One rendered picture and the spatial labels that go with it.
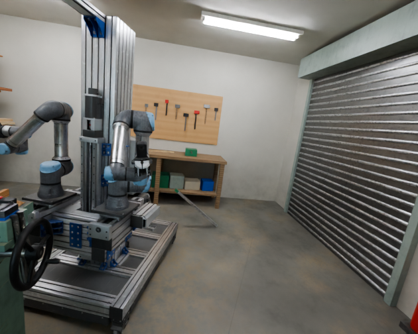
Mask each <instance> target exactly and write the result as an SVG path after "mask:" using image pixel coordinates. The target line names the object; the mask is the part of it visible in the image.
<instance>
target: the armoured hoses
mask: <svg viewBox="0 0 418 334"><path fill-rule="evenodd" d="M10 219H11V220H12V226H13V234H14V240H15V242H16V241H17V239H18V237H19V235H20V234H21V232H22V231H23V229H24V228H25V227H26V226H27V225H26V221H25V216H24V211H23V210H20V211H17V212H16V214H14V215H11V216H10ZM19 266H20V270H21V277H22V281H23V283H24V284H26V283H27V277H28V270H29V266H30V260H27V261H26V259H25V258H24V257H21V258H20V262H19ZM27 267H28V269H27ZM35 274H36V271H35V268H34V270H33V276H34V275H35Z"/></svg>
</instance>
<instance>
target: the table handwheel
mask: <svg viewBox="0 0 418 334"><path fill-rule="evenodd" d="M37 225H43V227H44V228H45V231H46V236H45V237H44V239H43V240H42V241H41V242H40V243H39V244H38V245H30V244H28V242H27V238H28V236H29V235H30V233H31V231H32V230H33V229H34V228H35V227H36V226H37ZM53 238H54V236H53V229H52V225H51V224H50V222H49V221H48V220H47V219H45V218H38V219H35V220H33V221H31V222H30V223H29V224H28V225H27V226H26V227H25V228H24V229H23V231H22V232H21V234H20V235H19V237H18V239H17V241H16V243H15V246H14V248H13V249H8V250H6V251H5V252H0V258H7V257H11V259H10V263H9V280H10V283H11V285H12V287H13V288H14V289H15V290H16V291H19V292H24V291H26V290H29V289H30V288H32V287H33V286H34V285H35V284H36V283H37V282H38V281H39V280H40V278H41V276H42V275H43V273H44V271H45V269H46V267H47V265H48V264H47V263H45V262H46V260H48V259H50V256H51V252H52V246H53ZM45 242H46V248H45V252H44V247H43V244H44V243H45ZM23 247H25V248H23ZM43 253H44V256H43ZM42 256H43V258H42V262H41V264H40V266H39V268H38V270H37V272H36V274H35V275H34V276H33V270H34V267H35V261H36V260H39V259H40V258H41V257H42ZM21 257H24V258H25V259H26V260H30V266H29V273H28V277H27V283H26V284H24V283H22V282H21V279H20V276H19V262H20V258H21Z"/></svg>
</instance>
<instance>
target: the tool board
mask: <svg viewBox="0 0 418 334"><path fill-rule="evenodd" d="M222 102H223V97H221V96H216V95H207V94H202V93H193V92H188V91H179V90H174V89H165V88H160V87H151V86H146V85H137V84H133V97H132V110H136V111H145V112H150V113H152V114H154V119H155V130H154V131H153V132H152V134H151V135H150V136H149V138H154V139H165V140H177V141H184V142H195V143H202V144H213V145H217V143H218V133H219V127H220V117H221V112H222Z"/></svg>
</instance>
